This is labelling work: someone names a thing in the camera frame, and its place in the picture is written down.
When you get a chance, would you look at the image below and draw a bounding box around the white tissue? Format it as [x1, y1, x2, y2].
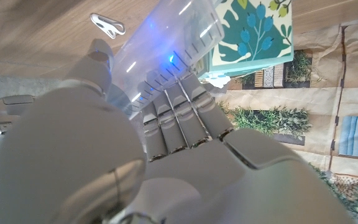
[206, 75, 231, 90]

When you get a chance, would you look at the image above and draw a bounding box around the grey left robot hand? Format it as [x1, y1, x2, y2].
[0, 39, 358, 224]

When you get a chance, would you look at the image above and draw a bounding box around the large clear plastic syringe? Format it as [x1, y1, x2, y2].
[106, 0, 226, 121]

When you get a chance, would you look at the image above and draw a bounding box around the teal leaf print tissue box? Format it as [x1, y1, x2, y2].
[197, 0, 295, 78]

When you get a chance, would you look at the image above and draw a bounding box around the white clothespin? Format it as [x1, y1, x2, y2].
[89, 12, 126, 40]

